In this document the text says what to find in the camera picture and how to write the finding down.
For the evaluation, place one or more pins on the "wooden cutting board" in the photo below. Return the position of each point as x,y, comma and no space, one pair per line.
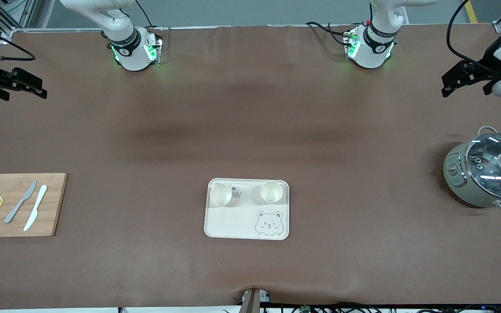
55,208

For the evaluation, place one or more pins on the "grey-green electric pot body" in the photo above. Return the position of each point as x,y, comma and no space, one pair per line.
457,178

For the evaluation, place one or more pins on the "cream bear print tray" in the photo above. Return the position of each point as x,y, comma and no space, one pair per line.
237,221

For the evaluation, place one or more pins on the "white IKEA cup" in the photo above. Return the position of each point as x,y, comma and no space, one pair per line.
221,195
272,192

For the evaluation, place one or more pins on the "white plastic knife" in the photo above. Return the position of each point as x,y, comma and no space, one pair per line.
36,206

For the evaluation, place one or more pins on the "grey plastic knife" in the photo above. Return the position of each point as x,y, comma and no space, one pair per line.
21,202

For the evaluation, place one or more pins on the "glass pot lid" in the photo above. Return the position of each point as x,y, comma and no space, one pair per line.
494,167

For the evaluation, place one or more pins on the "camera mount at table edge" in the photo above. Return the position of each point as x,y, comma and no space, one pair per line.
252,301

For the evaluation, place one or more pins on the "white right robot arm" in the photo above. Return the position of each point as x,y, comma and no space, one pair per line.
131,52

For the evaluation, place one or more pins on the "green terminal connector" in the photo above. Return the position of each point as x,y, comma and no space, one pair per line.
305,309

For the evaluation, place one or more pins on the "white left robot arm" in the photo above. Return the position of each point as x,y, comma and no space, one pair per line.
374,48

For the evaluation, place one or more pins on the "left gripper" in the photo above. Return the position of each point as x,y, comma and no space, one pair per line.
488,62

